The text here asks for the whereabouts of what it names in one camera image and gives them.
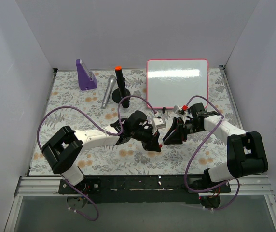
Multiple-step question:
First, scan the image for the pink framed whiteboard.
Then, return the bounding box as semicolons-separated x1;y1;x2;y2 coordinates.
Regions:
146;59;209;109

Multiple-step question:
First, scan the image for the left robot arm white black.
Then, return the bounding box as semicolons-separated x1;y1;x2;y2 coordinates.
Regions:
42;110;166;193

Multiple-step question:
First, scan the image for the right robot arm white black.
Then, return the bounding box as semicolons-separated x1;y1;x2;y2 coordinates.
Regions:
163;103;269;192

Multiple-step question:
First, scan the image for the black round stand base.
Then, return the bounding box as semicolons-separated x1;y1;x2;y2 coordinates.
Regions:
111;88;131;104

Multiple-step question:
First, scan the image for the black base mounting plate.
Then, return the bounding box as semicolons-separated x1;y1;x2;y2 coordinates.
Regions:
58;175;232;205

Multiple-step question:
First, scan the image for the black flashlight orange tip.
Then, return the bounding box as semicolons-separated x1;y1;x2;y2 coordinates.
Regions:
112;66;130;103

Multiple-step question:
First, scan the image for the silver microphone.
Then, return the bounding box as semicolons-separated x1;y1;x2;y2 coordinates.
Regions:
101;75;116;109

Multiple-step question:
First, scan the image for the purple wedge stand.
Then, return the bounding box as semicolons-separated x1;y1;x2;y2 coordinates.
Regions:
76;59;97;91

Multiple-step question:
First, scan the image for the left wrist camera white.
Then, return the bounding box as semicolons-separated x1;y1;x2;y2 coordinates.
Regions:
151;117;166;130

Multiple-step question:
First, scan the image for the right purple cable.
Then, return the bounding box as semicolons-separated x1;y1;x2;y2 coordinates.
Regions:
183;95;240;211

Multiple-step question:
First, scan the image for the aluminium frame rail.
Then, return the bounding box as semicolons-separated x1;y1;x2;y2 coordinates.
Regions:
14;176;62;196

